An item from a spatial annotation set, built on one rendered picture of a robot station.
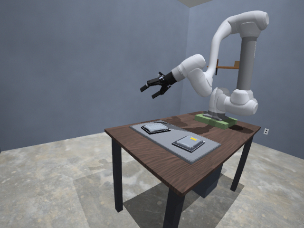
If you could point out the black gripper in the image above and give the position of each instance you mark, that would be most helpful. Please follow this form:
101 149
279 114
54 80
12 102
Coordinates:
164 82

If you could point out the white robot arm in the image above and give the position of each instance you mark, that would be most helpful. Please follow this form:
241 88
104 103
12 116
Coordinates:
241 102

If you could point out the clear plastic rectangular lid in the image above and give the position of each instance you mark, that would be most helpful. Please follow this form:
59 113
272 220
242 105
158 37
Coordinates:
189 141

